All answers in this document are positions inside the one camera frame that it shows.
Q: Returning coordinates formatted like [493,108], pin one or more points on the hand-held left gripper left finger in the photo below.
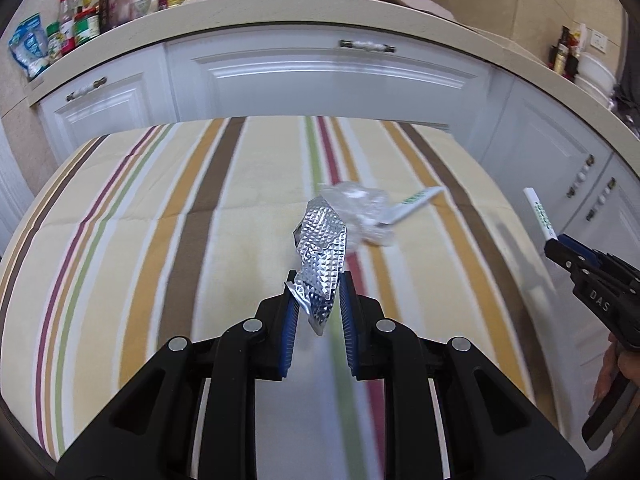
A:
[287,330]

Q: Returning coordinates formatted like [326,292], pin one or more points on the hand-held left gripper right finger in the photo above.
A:
[349,330]

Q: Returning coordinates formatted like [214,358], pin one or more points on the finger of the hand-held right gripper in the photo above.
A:
[580,252]
[564,259]

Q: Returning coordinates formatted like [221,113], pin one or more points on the silver foil wrapper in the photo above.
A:
[320,240]

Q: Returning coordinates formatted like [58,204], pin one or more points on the clear plastic bag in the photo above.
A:
[362,205]

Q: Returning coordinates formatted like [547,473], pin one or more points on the person's right hand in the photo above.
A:
[617,362]

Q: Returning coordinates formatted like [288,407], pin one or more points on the white cabinet door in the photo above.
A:
[622,220]
[535,150]
[110,105]

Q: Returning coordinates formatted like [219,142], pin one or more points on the striped tablecloth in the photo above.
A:
[150,235]

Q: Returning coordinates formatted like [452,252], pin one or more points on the dark hanging cloth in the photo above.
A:
[629,70]

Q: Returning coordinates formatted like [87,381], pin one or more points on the white kitchen utensil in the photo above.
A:
[580,37]

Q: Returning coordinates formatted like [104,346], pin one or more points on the wide white cabinet drawer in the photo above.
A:
[325,85]

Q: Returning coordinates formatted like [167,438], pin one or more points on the beige stove cover cloth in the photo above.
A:
[415,2]

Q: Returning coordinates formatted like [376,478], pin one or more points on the beige stone countertop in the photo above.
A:
[300,15]

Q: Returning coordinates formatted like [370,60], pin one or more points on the red lid green label jar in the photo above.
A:
[87,27]

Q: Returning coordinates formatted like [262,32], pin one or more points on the tall red cap bottle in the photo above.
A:
[66,20]

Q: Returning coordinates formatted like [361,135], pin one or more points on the blue white snack packet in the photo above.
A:
[29,45]

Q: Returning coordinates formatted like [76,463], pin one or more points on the white single wall socket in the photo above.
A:
[598,42]

